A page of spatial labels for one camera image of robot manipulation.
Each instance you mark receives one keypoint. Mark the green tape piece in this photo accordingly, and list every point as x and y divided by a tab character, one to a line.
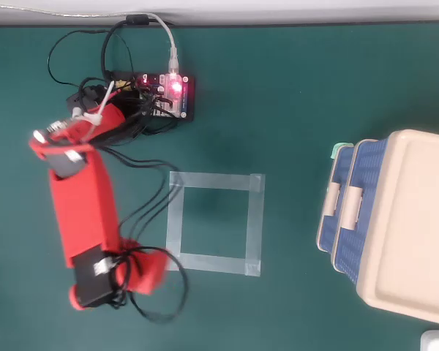
338	150

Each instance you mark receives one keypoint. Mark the beige plastic drawer cabinet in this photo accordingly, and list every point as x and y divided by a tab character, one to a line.
413	219

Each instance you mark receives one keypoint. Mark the black controller board with LED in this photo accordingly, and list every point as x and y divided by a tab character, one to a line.
175	95

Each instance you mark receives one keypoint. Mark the translucent tape strip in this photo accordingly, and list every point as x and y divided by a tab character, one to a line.
175	219
216	181
255	226
212	262

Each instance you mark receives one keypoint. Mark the red gripper with motor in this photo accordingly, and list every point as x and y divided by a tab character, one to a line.
146	267

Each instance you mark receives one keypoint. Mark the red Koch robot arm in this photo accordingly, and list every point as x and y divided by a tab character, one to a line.
84	204

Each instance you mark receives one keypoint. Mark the white zip tie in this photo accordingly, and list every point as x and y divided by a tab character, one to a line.
95	117

